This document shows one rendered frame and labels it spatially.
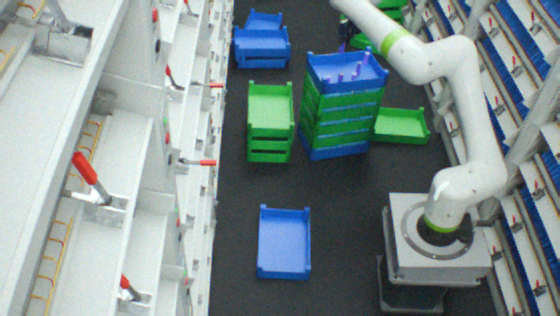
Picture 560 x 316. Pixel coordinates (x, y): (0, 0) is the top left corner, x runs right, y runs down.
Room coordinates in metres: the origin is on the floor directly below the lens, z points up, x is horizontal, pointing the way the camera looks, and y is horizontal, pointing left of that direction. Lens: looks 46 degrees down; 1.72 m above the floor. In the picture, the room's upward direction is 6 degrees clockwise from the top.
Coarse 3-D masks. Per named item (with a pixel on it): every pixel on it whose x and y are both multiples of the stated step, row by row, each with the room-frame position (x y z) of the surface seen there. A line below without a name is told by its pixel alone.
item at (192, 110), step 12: (204, 48) 1.15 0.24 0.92; (204, 60) 1.14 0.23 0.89; (192, 72) 1.07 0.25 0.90; (204, 72) 1.08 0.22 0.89; (192, 96) 0.97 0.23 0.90; (192, 108) 0.93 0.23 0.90; (192, 120) 0.89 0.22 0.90; (192, 132) 0.85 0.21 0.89; (180, 144) 0.80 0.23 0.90; (192, 144) 0.81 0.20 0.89; (180, 156) 0.76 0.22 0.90; (192, 156) 0.77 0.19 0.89; (180, 180) 0.70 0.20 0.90; (180, 192) 0.66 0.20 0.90; (180, 204) 0.63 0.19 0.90; (180, 216) 0.60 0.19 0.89
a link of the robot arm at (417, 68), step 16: (400, 32) 1.35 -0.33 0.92; (384, 48) 1.33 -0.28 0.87; (400, 48) 1.29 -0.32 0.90; (416, 48) 1.27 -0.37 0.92; (432, 48) 1.29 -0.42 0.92; (400, 64) 1.25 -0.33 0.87; (416, 64) 1.23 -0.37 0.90; (432, 64) 1.24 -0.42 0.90; (416, 80) 1.22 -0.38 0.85; (432, 80) 1.24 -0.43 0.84
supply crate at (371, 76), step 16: (368, 48) 1.93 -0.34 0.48; (320, 64) 1.87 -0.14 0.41; (336, 64) 1.88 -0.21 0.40; (352, 64) 1.90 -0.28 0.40; (368, 64) 1.91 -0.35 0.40; (320, 80) 1.69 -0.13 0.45; (336, 80) 1.76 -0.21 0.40; (352, 80) 1.71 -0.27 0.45; (368, 80) 1.73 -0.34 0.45; (384, 80) 1.76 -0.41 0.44
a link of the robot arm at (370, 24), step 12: (336, 0) 1.59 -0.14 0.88; (348, 0) 1.56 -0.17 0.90; (360, 0) 1.54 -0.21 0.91; (348, 12) 1.53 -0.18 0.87; (360, 12) 1.49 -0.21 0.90; (372, 12) 1.48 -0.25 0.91; (360, 24) 1.47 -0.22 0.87; (372, 24) 1.43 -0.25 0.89; (384, 24) 1.40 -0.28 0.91; (396, 24) 1.41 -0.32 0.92; (372, 36) 1.40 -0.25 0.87; (384, 36) 1.36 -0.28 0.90
